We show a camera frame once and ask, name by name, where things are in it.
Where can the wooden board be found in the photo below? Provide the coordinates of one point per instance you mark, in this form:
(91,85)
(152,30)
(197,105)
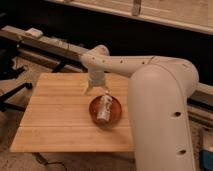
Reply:
(57,117)

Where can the black tripod leg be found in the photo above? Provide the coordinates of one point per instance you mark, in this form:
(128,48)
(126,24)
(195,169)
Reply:
(4,106)

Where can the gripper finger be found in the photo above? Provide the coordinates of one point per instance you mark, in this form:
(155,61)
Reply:
(88,89)
(105,88)

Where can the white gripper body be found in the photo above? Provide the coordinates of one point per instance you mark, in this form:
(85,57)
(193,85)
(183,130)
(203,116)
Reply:
(96,78)

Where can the small white box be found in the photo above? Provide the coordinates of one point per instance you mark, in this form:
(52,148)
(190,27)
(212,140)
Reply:
(34,33)

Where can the blue container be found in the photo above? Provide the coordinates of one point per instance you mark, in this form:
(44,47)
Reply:
(206,152)

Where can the small white bottle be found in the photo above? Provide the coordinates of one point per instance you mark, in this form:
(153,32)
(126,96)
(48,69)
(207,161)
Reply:
(104,107)

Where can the long metal rail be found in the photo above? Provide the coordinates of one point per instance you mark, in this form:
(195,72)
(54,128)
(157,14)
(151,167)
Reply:
(201,112)

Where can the orange ceramic bowl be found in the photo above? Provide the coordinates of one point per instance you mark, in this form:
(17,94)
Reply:
(115,112)

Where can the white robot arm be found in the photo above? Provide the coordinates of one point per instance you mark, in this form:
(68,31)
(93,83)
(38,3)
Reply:
(158,89)

